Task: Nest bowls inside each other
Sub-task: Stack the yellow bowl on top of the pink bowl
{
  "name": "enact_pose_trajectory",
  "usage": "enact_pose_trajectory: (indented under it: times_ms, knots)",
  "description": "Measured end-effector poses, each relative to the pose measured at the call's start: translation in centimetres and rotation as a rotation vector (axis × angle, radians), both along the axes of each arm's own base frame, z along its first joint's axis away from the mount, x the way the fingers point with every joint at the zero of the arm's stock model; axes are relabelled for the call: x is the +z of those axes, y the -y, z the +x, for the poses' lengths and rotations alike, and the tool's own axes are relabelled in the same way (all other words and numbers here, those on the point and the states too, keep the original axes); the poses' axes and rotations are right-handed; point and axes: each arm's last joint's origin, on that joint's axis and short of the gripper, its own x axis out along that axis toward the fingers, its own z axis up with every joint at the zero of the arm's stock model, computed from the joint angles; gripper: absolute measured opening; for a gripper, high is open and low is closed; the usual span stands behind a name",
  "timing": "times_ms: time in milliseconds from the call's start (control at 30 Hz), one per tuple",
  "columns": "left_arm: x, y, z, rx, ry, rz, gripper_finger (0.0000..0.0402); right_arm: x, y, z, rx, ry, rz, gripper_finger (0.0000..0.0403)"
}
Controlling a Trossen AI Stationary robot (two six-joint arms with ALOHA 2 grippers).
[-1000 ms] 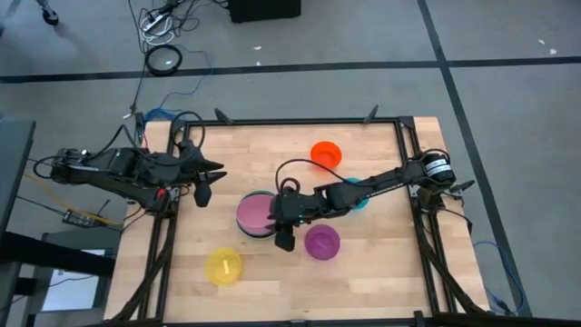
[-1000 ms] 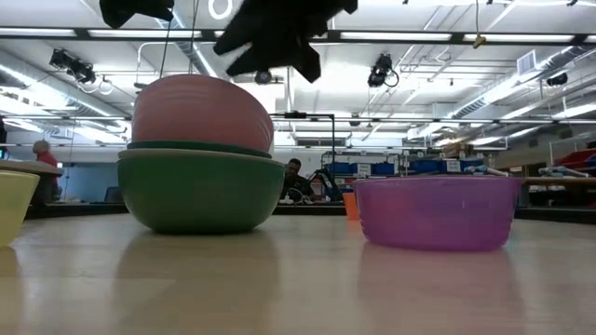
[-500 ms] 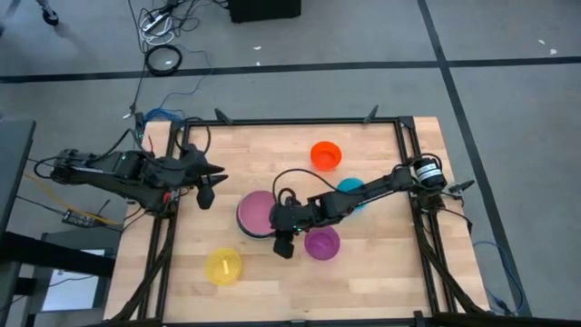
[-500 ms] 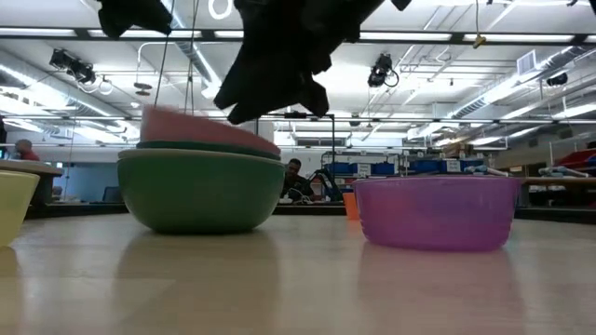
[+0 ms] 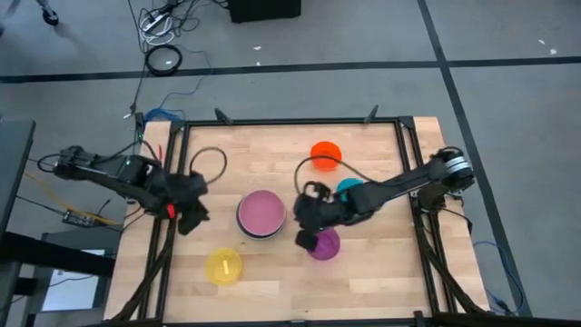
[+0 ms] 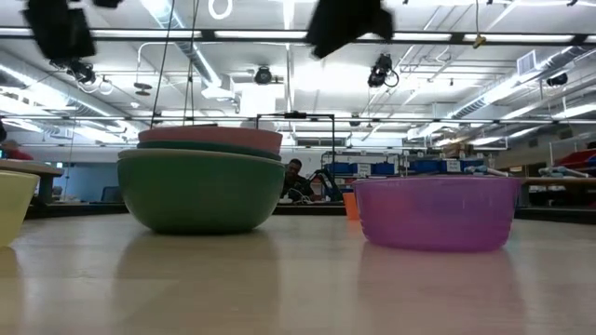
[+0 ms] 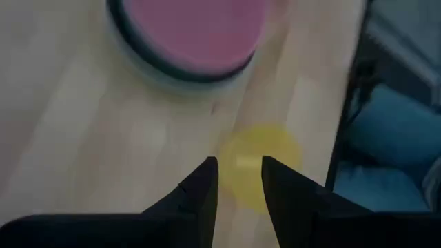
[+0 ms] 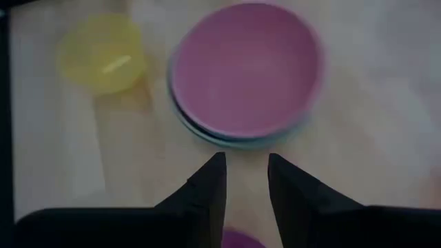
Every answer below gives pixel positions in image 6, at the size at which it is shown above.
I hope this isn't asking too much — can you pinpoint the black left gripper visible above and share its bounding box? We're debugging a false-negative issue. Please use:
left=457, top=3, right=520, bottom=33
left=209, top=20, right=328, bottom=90
left=21, top=0, right=98, bottom=62

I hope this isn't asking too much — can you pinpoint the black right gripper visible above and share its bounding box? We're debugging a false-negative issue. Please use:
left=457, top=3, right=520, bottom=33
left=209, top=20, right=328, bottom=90
left=305, top=0, right=396, bottom=60

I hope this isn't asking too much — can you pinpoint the pink bowl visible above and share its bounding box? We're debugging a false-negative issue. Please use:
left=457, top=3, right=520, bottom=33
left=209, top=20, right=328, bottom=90
left=137, top=125, right=284, bottom=155

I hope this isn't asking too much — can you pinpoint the person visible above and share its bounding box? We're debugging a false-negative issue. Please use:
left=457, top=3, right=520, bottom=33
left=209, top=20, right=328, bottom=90
left=280, top=157, right=317, bottom=204
left=0, top=139, right=34, bottom=162

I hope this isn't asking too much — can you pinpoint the yellow hanging connector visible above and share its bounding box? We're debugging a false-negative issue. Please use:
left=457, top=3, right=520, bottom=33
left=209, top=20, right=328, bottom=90
left=471, top=0, right=488, bottom=50

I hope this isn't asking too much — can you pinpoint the wooden background table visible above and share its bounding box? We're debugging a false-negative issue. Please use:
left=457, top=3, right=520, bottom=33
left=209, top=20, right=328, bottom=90
left=0, top=159, right=65, bottom=206

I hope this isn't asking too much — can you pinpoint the blue storage bin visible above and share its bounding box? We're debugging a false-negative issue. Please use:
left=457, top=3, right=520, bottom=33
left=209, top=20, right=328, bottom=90
left=406, top=157, right=485, bottom=175
left=324, top=161, right=397, bottom=177

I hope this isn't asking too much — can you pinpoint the yellow bowl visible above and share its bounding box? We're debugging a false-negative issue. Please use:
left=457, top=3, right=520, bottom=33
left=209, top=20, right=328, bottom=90
left=0, top=169, right=41, bottom=248

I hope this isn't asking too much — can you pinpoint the orange cup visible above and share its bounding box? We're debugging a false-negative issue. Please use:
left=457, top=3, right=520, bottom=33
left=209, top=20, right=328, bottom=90
left=342, top=191, right=361, bottom=221

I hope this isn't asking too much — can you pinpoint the ceiling air vent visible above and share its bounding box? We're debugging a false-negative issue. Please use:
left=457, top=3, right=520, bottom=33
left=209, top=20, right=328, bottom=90
left=516, top=49, right=538, bottom=77

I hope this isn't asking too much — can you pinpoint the purple translucent bowl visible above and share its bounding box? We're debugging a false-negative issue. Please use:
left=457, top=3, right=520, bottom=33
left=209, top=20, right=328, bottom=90
left=352, top=175, right=523, bottom=253

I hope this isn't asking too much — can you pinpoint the light green bowl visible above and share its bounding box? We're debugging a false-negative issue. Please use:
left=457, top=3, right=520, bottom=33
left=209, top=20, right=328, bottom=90
left=115, top=148, right=287, bottom=235

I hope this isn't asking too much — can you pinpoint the black ceiling camera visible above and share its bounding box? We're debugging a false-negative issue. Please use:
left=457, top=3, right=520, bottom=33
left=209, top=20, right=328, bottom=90
left=253, top=65, right=274, bottom=87
left=367, top=52, right=400, bottom=89
left=49, top=58, right=97, bottom=86

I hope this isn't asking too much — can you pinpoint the overhead frame rail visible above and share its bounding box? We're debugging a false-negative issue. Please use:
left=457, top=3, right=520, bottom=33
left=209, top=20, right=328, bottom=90
left=0, top=25, right=596, bottom=47

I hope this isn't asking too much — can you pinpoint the hanging black cable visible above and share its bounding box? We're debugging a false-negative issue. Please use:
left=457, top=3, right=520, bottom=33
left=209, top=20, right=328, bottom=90
left=182, top=0, right=201, bottom=127
left=149, top=0, right=177, bottom=130

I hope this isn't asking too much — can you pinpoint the black metal frame stand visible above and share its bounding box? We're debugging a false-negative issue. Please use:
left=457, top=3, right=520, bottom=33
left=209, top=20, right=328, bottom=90
left=255, top=111, right=337, bottom=174

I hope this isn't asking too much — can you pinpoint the white ceiling ring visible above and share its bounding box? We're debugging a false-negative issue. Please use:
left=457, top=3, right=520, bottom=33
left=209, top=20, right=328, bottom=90
left=207, top=0, right=235, bottom=21

